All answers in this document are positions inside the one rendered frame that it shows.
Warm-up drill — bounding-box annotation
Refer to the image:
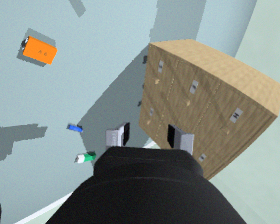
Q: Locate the light wooden chest of drawers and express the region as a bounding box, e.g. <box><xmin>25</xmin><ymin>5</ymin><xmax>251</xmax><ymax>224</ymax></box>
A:
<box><xmin>139</xmin><ymin>39</ymin><xmax>280</xmax><ymax>181</ymax></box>

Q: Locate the orange rectangular block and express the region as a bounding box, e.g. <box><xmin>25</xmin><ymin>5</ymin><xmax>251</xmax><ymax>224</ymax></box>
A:
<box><xmin>22</xmin><ymin>36</ymin><xmax>58</xmax><ymax>65</ymax></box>

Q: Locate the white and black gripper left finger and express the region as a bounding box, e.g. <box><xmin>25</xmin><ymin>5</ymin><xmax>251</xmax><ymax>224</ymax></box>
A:
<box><xmin>105</xmin><ymin>122</ymin><xmax>130</xmax><ymax>151</ymax></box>

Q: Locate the wooden drawer front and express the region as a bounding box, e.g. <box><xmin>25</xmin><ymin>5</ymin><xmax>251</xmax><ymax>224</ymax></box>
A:
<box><xmin>140</xmin><ymin>95</ymin><xmax>165</xmax><ymax>141</ymax></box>
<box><xmin>157</xmin><ymin>114</ymin><xmax>189</xmax><ymax>149</ymax></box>
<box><xmin>196</xmin><ymin>86</ymin><xmax>270</xmax><ymax>161</ymax></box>
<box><xmin>144</xmin><ymin>46</ymin><xmax>180</xmax><ymax>110</ymax></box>
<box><xmin>192</xmin><ymin>138</ymin><xmax>224</xmax><ymax>179</ymax></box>
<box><xmin>167</xmin><ymin>62</ymin><xmax>222</xmax><ymax>133</ymax></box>

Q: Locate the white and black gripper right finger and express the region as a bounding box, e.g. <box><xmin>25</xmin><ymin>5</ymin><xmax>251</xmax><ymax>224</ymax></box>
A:
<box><xmin>167</xmin><ymin>124</ymin><xmax>194</xmax><ymax>155</ymax></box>

